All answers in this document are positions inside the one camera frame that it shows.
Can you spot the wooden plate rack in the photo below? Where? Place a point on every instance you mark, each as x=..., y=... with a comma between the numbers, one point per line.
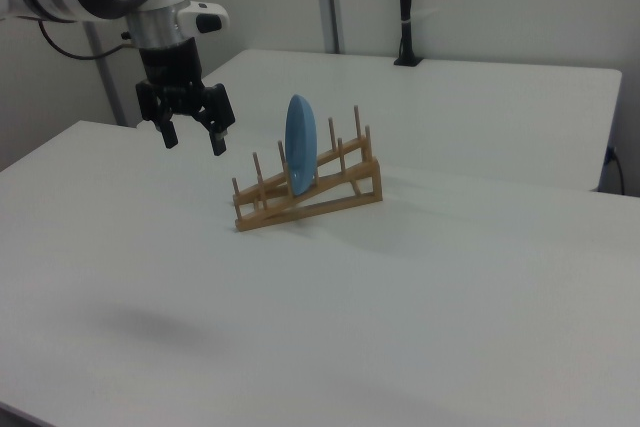
x=320, y=197

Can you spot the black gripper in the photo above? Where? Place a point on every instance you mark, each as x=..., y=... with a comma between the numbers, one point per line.
x=172, y=74

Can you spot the blue plate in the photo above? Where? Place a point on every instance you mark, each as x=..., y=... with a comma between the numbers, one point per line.
x=301, y=142

